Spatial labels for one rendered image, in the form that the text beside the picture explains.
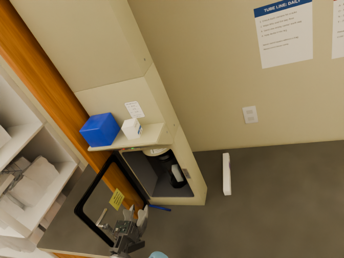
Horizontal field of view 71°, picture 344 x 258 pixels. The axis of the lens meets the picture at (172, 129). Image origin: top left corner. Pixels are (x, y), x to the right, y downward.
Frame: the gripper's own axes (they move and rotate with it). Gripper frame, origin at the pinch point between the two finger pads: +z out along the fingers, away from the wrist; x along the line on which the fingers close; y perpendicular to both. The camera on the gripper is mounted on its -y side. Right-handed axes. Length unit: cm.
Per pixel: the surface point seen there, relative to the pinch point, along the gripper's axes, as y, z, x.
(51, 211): -45, 19, 111
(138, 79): 45, 24, -14
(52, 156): -28, 60, 125
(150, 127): 25.5, 20.2, -11.0
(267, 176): -33, 36, -47
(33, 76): 58, 19, 20
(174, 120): 19.5, 29.9, -16.4
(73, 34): 65, 26, 0
